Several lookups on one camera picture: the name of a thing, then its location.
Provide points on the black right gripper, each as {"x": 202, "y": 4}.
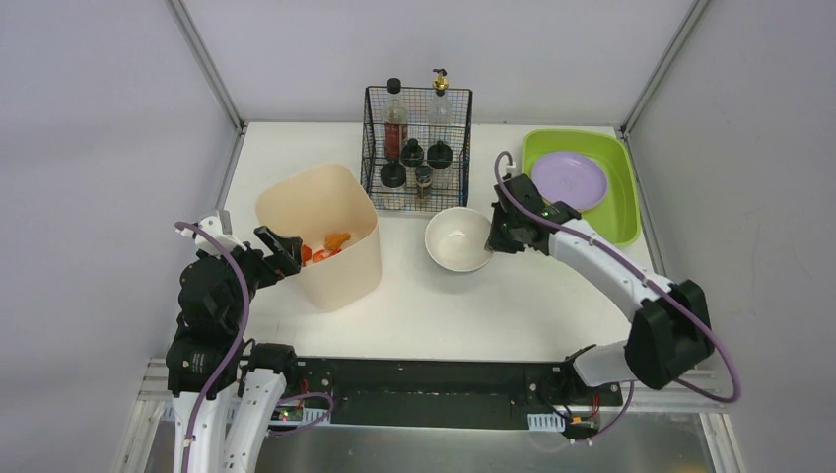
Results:
{"x": 503, "y": 227}

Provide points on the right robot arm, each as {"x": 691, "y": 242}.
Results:
{"x": 669, "y": 321}

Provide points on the salt shaker black pump lid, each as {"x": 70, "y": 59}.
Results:
{"x": 412, "y": 154}

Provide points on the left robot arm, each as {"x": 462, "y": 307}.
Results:
{"x": 224, "y": 389}

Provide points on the fried chicken food piece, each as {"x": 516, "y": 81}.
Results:
{"x": 334, "y": 242}

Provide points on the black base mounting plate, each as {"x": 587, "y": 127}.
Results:
{"x": 446, "y": 394}

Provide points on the small pepper jar black lid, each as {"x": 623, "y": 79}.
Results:
{"x": 423, "y": 180}

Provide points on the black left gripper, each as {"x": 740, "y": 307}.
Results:
{"x": 277, "y": 250}

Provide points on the clear bottle gold pump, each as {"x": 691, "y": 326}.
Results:
{"x": 439, "y": 109}

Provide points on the soy sauce bottle red label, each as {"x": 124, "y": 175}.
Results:
{"x": 395, "y": 116}

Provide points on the aluminium frame rail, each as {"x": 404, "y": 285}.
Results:
{"x": 205, "y": 63}

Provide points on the white ceramic bowl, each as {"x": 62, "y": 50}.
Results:
{"x": 456, "y": 238}

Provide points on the purple plastic plate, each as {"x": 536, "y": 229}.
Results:
{"x": 571, "y": 178}

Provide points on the black wire basket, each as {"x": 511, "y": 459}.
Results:
{"x": 457, "y": 134}

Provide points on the green plastic tub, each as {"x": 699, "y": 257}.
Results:
{"x": 617, "y": 217}

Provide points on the orange shrimp food piece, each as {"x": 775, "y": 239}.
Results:
{"x": 323, "y": 254}

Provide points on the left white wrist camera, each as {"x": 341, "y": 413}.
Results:
{"x": 211, "y": 230}

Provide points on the white shaker black spout lid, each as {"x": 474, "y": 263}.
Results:
{"x": 393, "y": 181}

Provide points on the beige plastic bin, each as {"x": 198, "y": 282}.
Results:
{"x": 317, "y": 202}

